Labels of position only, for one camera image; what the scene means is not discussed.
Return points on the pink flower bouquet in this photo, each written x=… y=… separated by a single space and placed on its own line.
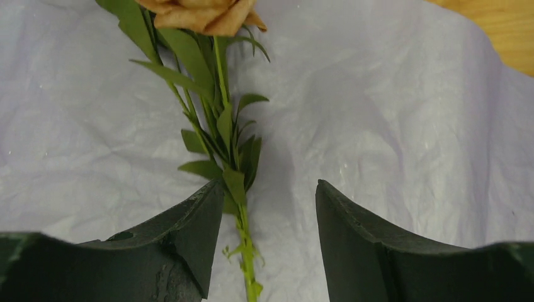
x=186 y=44

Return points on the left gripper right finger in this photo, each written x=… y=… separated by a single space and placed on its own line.
x=367 y=258

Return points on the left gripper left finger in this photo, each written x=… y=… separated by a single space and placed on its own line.
x=166 y=258

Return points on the pink and purple wrapping paper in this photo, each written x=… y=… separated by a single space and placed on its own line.
x=403 y=106

